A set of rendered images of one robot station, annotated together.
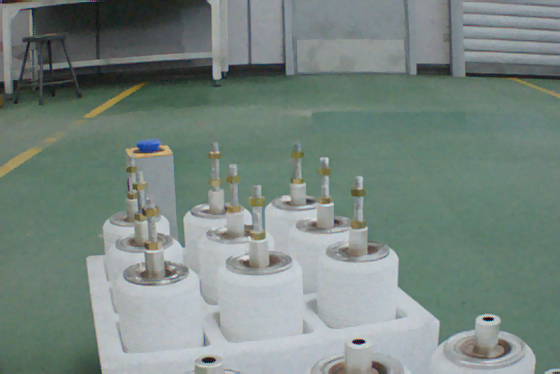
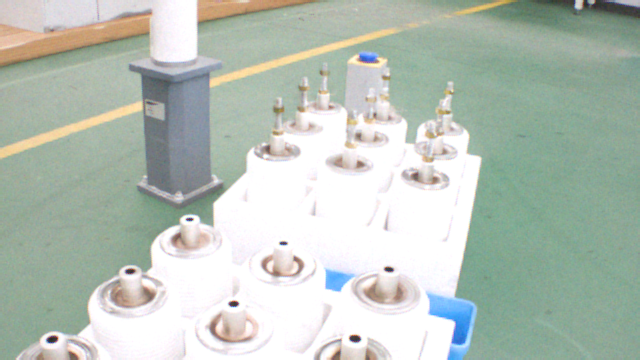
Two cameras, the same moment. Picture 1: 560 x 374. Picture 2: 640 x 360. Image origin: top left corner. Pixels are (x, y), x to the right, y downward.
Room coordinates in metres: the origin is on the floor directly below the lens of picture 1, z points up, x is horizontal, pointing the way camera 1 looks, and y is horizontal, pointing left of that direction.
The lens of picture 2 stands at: (0.10, -0.38, 0.63)
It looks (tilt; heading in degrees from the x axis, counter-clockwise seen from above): 26 degrees down; 32
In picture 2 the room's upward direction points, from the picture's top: 4 degrees clockwise
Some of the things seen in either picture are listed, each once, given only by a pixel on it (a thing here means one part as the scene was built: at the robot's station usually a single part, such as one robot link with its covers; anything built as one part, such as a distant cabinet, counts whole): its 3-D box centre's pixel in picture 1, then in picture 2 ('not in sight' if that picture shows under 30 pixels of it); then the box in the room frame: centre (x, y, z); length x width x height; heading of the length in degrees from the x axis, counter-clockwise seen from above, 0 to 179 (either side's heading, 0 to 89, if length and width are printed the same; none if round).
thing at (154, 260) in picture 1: (154, 262); (277, 144); (0.80, 0.14, 0.26); 0.02 x 0.02 x 0.03
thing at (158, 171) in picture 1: (154, 246); (361, 129); (1.20, 0.21, 0.16); 0.07 x 0.07 x 0.31; 15
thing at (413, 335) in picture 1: (241, 348); (359, 221); (0.95, 0.06, 0.09); 0.39 x 0.39 x 0.18; 15
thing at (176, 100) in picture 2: not in sight; (177, 127); (0.96, 0.53, 0.15); 0.15 x 0.15 x 0.30; 89
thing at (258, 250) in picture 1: (258, 252); (349, 157); (0.83, 0.02, 0.26); 0.02 x 0.02 x 0.03
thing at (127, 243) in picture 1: (144, 243); (302, 127); (0.91, 0.17, 0.25); 0.08 x 0.08 x 0.01
